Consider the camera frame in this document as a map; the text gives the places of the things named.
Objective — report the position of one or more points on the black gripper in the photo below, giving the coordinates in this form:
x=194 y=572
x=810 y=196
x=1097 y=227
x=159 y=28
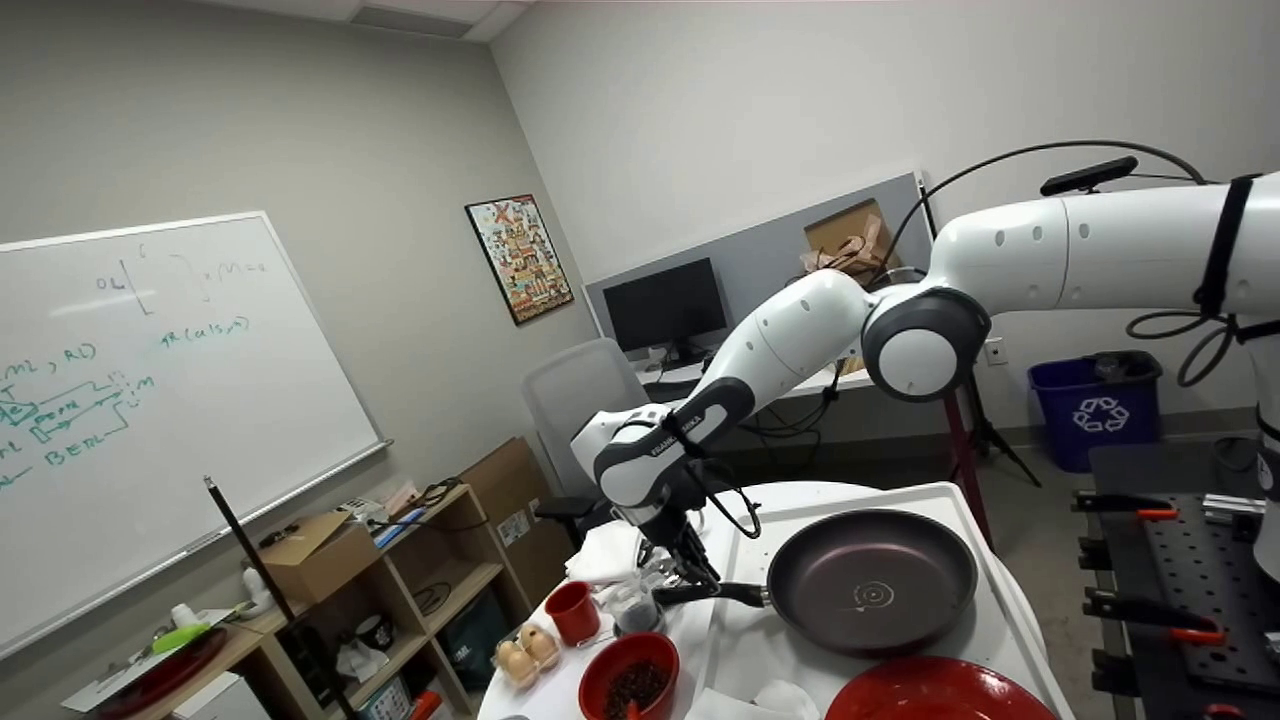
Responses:
x=677 y=534

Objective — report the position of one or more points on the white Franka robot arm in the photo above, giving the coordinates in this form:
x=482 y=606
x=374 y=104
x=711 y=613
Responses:
x=1065 y=245

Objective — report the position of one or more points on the small metal cup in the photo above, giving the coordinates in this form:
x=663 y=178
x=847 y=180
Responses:
x=636 y=613

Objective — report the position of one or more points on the white plastic tray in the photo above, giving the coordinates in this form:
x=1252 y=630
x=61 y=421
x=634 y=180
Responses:
x=747 y=645

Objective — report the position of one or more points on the red bowl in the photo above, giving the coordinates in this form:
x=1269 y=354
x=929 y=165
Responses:
x=628 y=682

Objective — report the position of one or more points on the red cup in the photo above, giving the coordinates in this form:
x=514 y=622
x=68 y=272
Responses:
x=574 y=616

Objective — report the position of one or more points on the beige round bun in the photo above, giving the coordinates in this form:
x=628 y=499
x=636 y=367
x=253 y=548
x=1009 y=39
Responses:
x=541 y=640
x=514 y=658

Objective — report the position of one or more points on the round white table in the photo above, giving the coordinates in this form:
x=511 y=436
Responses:
x=554 y=706

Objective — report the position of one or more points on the white top desk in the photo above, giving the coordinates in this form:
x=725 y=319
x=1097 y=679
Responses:
x=865 y=433

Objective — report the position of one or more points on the wooden shelf unit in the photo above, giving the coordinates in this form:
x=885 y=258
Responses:
x=442 y=561

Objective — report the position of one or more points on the red plate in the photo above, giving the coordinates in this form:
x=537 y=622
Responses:
x=933 y=693

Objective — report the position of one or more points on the black computer monitor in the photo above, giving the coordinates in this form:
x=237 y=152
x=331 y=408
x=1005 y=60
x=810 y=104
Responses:
x=666 y=305

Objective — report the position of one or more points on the stack of books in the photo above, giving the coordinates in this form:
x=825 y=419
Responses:
x=396 y=526

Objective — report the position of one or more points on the black tripod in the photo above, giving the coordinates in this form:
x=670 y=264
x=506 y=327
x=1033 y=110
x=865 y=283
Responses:
x=1009 y=456

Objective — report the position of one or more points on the grey desk divider panel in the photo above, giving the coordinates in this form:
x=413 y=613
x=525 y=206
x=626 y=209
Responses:
x=784 y=232

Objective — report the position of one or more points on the framed colourful poster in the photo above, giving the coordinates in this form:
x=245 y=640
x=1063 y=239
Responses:
x=521 y=263

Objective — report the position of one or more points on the open brown cardboard box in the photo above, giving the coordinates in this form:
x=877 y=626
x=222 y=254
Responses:
x=847 y=242

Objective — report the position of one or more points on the black orange bar clamp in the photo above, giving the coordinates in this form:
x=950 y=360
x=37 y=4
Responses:
x=1145 y=613
x=1122 y=504

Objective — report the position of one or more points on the blue recycling bin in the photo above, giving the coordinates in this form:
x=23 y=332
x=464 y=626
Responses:
x=1093 y=413

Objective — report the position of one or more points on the thin black pole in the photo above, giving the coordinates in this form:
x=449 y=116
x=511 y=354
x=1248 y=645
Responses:
x=263 y=572

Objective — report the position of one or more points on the small white bottle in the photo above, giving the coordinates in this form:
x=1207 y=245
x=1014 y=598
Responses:
x=253 y=588

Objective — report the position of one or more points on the black workbench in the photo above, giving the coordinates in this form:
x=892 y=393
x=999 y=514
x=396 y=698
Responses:
x=1202 y=572

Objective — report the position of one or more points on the green object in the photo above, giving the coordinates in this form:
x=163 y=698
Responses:
x=180 y=639

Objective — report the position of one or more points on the dark red dish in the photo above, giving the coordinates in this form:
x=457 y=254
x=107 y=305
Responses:
x=174 y=675

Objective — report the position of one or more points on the whiteboard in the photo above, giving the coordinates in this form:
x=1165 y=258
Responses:
x=174 y=401

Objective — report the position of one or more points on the black bar camera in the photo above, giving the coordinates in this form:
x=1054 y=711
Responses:
x=1087 y=178

